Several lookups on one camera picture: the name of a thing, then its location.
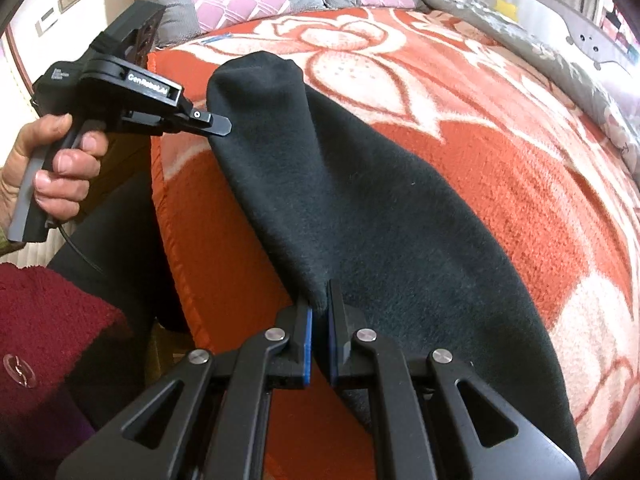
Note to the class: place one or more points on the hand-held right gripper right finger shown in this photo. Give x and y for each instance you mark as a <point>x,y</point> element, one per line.
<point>334,345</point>

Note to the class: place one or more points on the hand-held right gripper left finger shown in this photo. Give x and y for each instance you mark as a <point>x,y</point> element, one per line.
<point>305,345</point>

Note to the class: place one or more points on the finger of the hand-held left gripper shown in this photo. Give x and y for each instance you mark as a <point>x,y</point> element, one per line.
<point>210,122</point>

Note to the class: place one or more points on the black pants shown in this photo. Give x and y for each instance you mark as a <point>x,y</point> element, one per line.
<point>375,210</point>

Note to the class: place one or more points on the person's left hand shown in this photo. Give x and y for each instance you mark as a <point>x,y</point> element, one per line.
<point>75,161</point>

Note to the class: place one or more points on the wooden bed side board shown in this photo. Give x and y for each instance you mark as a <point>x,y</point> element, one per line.
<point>157,355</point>

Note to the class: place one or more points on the person's leg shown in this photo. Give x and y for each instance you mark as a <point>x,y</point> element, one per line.
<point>120,260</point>

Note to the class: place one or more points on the orange floral blanket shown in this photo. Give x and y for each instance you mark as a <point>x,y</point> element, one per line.
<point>500,170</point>

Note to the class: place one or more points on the person's dark red fleece top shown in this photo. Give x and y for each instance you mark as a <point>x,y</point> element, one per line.
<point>55,340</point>

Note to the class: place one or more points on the grey floral quilt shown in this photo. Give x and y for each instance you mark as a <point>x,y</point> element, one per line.
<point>550,55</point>

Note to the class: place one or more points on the grey bed guard rail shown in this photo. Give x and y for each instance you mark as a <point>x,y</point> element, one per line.
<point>580,35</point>

